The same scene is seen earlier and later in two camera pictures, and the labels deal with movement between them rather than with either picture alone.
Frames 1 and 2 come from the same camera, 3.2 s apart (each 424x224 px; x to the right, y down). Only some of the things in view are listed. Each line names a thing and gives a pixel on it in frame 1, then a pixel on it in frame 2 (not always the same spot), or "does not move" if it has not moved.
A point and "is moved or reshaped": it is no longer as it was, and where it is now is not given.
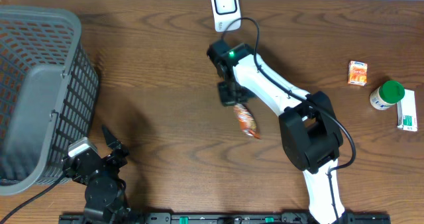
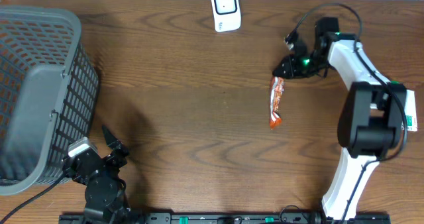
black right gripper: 224,97 to 291,69
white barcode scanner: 226,8 does not move
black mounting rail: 226,218 does not move
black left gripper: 115,161 does not move
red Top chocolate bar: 246,120 is moved or reshaped
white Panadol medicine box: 406,112 does not move
